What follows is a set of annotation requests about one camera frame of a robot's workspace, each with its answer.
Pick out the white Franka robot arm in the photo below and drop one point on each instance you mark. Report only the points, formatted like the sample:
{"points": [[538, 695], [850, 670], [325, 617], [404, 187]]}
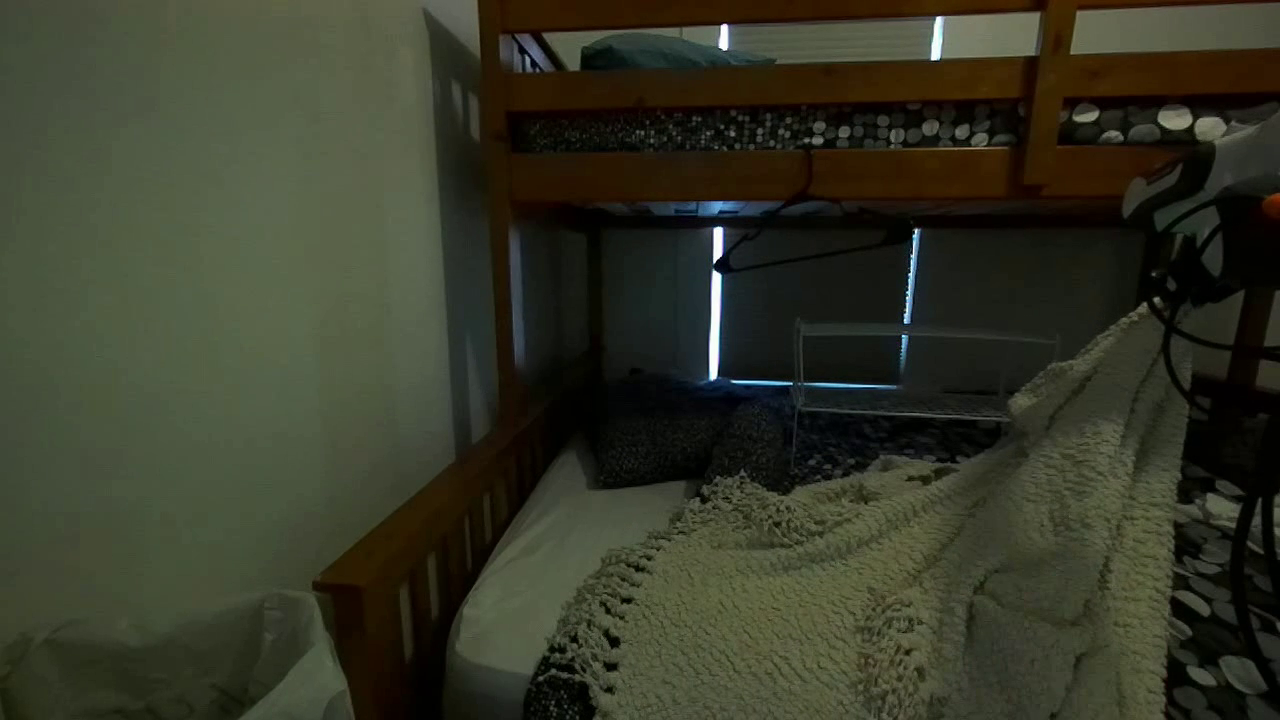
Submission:
{"points": [[1223, 165]]}

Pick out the black clothes hanger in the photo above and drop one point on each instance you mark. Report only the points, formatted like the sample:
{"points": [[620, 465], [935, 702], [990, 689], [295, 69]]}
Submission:
{"points": [[803, 253]]}

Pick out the white fleece blanket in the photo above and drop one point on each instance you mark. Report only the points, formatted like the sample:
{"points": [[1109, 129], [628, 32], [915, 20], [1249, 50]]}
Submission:
{"points": [[935, 587]]}

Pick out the white plastic bag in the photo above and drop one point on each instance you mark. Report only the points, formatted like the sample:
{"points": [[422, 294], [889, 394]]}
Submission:
{"points": [[172, 665]]}

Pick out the wooden bunk bed frame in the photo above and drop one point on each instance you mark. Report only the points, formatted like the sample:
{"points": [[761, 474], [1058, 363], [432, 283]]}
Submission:
{"points": [[761, 174]]}

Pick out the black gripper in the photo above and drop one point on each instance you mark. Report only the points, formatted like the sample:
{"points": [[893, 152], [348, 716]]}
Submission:
{"points": [[1187, 260]]}

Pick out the dotted bunk bedding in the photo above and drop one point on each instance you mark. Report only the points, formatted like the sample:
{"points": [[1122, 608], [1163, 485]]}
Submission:
{"points": [[803, 129]]}

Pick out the teal folded bedding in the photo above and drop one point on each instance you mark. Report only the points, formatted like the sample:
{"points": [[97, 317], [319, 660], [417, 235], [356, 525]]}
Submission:
{"points": [[666, 55]]}

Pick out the dark rolled cushion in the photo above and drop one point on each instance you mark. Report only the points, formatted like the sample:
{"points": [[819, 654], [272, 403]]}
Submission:
{"points": [[753, 445]]}

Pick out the window with dark blind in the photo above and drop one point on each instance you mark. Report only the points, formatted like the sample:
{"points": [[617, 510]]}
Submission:
{"points": [[827, 300]]}

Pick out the black grey dotted bedspread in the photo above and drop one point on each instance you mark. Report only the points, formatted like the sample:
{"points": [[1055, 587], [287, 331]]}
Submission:
{"points": [[1223, 587]]}

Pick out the dark dotted pillow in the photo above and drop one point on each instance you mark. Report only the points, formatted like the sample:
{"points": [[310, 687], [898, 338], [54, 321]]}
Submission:
{"points": [[647, 435]]}

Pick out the white mattress sheet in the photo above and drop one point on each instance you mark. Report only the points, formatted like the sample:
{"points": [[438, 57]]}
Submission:
{"points": [[563, 574]]}

